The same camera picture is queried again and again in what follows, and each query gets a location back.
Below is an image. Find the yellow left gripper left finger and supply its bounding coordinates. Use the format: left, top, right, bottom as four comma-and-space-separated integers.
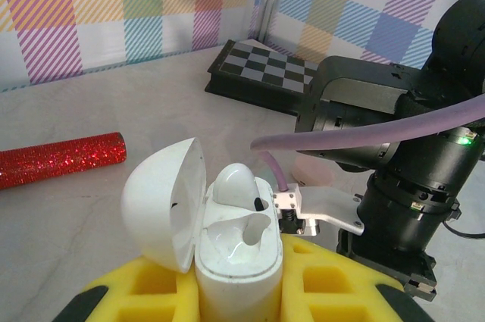
55, 255, 202, 322

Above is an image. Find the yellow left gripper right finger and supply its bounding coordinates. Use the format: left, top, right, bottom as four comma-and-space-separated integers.
279, 234, 441, 322

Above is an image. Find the white earbud charging case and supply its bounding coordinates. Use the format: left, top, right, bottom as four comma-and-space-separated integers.
120, 137, 284, 322

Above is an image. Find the small white earbud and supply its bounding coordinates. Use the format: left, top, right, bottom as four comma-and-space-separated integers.
209, 162, 267, 212

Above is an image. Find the red glitter toy microphone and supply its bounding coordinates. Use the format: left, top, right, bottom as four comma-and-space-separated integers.
0, 131, 128, 191

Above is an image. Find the black grey chessboard box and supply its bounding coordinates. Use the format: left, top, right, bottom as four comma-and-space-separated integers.
204, 39, 320, 117

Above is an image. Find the thin black cable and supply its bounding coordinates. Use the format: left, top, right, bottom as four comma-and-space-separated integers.
441, 219, 485, 240

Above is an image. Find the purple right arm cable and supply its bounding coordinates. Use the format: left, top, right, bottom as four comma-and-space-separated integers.
251, 94, 485, 196

